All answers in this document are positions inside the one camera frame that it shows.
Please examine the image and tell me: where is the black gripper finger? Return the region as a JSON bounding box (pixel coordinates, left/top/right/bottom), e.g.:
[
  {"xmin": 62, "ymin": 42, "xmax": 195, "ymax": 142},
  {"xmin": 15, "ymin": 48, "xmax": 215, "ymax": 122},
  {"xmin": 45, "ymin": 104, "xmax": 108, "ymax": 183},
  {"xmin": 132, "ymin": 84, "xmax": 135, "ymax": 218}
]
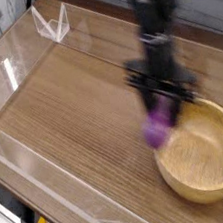
[
  {"xmin": 141, "ymin": 88, "xmax": 158, "ymax": 112},
  {"xmin": 166, "ymin": 98, "xmax": 182, "ymax": 127}
]

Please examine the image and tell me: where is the brown wooden bowl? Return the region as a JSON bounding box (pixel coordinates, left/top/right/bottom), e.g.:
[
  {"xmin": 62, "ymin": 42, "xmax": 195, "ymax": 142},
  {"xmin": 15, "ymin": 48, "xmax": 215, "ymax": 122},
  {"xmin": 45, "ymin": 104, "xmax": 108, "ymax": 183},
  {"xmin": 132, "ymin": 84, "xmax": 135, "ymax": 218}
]
[{"xmin": 154, "ymin": 99, "xmax": 223, "ymax": 204}]

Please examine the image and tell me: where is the clear acrylic tray wall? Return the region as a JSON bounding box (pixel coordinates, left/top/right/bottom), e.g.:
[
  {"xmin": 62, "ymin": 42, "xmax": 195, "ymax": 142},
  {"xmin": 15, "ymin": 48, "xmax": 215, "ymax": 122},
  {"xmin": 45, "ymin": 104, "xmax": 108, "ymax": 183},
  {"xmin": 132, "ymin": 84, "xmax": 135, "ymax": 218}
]
[{"xmin": 0, "ymin": 130, "xmax": 150, "ymax": 223}]

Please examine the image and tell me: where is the purple toy eggplant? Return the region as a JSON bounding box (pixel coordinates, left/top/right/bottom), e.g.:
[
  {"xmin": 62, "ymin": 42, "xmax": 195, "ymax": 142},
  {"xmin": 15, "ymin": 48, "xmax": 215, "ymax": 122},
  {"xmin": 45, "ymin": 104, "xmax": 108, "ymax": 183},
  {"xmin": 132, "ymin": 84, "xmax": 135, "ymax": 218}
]
[{"xmin": 142, "ymin": 96, "xmax": 172, "ymax": 149}]

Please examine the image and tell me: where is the clear acrylic corner bracket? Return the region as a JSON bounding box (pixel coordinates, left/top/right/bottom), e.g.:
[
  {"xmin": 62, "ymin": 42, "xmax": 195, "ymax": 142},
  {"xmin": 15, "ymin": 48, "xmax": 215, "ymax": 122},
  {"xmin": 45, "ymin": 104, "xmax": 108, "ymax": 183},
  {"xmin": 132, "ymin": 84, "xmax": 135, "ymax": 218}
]
[{"xmin": 31, "ymin": 3, "xmax": 70, "ymax": 43}]

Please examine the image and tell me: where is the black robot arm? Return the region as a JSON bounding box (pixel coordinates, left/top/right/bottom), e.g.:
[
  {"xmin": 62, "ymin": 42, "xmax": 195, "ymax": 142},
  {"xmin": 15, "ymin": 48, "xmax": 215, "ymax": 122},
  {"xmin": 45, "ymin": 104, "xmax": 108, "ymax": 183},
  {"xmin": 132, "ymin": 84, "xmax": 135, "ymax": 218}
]
[{"xmin": 124, "ymin": 0, "xmax": 197, "ymax": 126}]

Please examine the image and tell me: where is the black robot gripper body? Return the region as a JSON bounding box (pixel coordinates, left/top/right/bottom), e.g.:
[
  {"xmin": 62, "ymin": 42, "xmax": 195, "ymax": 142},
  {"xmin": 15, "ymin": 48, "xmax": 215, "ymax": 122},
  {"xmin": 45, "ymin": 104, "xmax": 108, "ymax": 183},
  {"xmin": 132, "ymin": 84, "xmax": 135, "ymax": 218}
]
[{"xmin": 124, "ymin": 33, "xmax": 197, "ymax": 102}]

